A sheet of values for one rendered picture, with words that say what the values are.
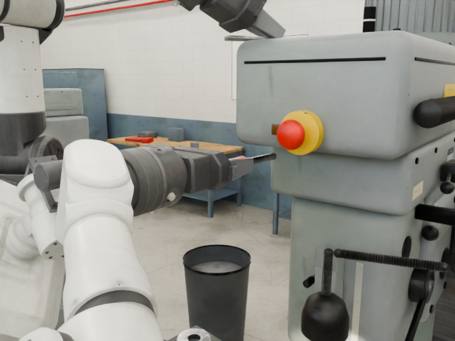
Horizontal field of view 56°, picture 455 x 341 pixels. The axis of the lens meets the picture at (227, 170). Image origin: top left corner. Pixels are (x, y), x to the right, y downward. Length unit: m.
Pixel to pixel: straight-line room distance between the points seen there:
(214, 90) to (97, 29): 2.95
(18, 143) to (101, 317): 0.54
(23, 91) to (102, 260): 0.50
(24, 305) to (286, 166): 0.45
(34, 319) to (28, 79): 0.40
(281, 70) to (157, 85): 6.68
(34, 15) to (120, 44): 7.18
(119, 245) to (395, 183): 0.42
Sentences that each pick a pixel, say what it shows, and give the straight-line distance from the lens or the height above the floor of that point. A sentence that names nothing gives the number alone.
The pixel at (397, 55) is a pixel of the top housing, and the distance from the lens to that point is 0.56.
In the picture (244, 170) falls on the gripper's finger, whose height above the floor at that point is 1.70.
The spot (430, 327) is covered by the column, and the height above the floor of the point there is 1.19.
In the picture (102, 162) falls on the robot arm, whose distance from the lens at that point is 0.47.
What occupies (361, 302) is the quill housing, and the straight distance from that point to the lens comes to 0.79.
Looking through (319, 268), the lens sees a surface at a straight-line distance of 0.75.
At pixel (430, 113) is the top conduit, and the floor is 1.79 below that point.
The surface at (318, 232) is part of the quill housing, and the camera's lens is 0.78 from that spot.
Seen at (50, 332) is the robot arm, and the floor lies 1.67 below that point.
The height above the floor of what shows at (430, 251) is 1.50.
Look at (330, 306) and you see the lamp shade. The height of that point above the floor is 1.50.
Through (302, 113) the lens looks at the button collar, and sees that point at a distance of 0.58.
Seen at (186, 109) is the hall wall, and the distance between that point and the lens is 6.83.
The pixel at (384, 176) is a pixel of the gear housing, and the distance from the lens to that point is 0.67.
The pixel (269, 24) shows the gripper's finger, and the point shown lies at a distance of 0.69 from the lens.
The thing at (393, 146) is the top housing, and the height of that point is 1.75.
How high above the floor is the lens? 1.83
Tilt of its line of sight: 12 degrees down
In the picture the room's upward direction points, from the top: straight up
